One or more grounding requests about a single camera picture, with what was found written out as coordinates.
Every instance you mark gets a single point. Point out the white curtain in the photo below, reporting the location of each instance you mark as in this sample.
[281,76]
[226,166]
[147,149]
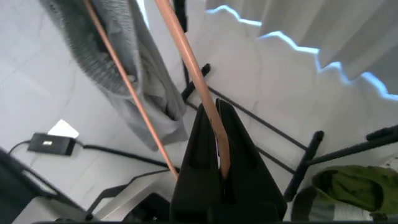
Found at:
[326,28]

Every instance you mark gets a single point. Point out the white laundry basket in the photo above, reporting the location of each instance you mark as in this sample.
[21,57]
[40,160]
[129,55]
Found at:
[351,214]

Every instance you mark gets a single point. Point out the black power adapter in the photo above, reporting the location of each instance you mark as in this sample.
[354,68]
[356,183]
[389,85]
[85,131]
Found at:
[51,143]

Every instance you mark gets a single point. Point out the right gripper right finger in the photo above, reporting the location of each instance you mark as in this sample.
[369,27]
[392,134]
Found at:
[252,186]

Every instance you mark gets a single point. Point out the pink clothes hanger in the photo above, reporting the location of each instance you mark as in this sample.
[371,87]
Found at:
[189,59]

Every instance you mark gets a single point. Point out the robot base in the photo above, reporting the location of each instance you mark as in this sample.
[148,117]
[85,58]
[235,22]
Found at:
[130,196]

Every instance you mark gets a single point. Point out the green garment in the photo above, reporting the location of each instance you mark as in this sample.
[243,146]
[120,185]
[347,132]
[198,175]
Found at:
[351,186]

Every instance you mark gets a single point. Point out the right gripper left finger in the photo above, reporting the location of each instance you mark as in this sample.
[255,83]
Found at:
[196,180]

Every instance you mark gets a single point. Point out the pale grey shorts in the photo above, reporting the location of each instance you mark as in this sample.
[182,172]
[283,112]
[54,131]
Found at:
[149,81]

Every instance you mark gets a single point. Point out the black clothes rack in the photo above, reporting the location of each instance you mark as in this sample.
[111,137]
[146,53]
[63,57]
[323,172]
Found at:
[303,165]

